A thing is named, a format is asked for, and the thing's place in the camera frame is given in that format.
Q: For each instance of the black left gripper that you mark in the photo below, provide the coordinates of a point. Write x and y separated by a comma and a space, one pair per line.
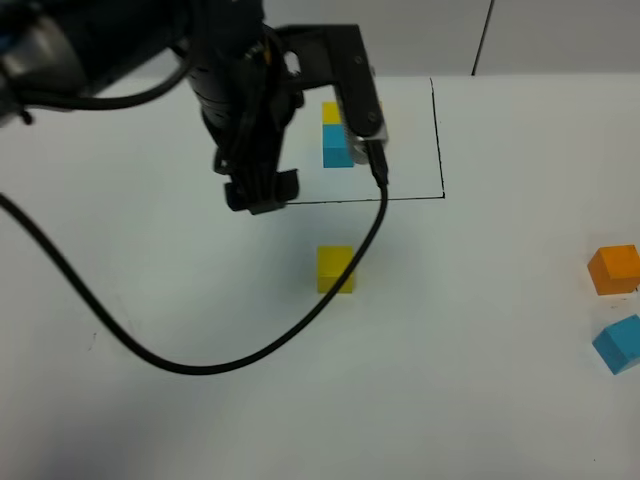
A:
236, 75

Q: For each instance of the orange block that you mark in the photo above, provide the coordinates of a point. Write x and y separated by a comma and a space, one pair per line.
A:
614, 270

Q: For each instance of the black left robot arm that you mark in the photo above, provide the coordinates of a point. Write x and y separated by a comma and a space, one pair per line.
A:
115, 55

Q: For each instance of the blue template block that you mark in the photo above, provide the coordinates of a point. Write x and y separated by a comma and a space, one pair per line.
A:
335, 150

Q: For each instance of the yellow template block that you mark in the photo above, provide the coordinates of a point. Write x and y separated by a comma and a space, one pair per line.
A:
331, 114

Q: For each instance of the loose blue block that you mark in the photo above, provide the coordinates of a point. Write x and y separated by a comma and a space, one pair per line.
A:
618, 344

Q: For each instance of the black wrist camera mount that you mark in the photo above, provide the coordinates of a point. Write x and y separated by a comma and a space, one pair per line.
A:
334, 55

